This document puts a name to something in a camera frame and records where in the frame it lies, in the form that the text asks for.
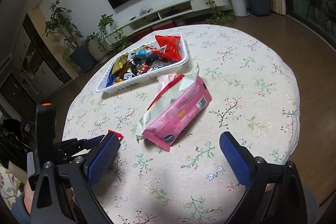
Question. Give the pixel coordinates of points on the orange snack packet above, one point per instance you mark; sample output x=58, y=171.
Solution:
x=119, y=79

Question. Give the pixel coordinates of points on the small red snack packet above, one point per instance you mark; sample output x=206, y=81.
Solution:
x=118, y=135

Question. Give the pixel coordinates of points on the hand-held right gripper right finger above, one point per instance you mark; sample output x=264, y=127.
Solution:
x=236, y=158

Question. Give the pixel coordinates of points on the floral tablecloth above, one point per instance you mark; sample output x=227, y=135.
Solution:
x=236, y=82

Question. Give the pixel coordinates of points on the black outdoor chair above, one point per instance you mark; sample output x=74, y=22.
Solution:
x=315, y=3

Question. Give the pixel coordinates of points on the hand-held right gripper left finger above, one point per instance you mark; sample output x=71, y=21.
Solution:
x=103, y=158

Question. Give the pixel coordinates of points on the white television console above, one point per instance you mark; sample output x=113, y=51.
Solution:
x=199, y=3

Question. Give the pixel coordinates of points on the trailing vine potted plant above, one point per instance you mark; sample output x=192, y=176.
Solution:
x=109, y=24

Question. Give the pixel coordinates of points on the pale pink snack packet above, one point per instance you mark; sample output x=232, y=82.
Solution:
x=164, y=81

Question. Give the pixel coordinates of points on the floral cushion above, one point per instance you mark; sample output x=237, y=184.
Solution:
x=9, y=184

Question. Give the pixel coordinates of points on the small potted plant grey pot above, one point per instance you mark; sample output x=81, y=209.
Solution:
x=97, y=52

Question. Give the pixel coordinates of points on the cream white snack packet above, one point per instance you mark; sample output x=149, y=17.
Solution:
x=155, y=108

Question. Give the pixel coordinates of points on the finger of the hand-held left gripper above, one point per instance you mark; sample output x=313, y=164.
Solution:
x=93, y=142

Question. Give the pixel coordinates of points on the black and yellow snack packet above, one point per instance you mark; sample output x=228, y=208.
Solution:
x=130, y=73

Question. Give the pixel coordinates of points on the light blue snack packet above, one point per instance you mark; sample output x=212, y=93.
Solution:
x=144, y=52

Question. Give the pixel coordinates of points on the white plastic tray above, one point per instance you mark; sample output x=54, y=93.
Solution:
x=147, y=79

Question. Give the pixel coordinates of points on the gold snack packet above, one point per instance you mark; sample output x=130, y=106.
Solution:
x=119, y=64

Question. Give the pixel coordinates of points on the large red snack bag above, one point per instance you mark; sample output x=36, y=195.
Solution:
x=170, y=45

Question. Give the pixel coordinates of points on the leafy potted plant dark pot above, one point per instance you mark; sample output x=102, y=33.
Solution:
x=82, y=58

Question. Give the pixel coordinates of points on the person's left hand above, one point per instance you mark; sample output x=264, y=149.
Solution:
x=28, y=196

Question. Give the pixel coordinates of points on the grey fabric chair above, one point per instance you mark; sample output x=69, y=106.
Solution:
x=311, y=203

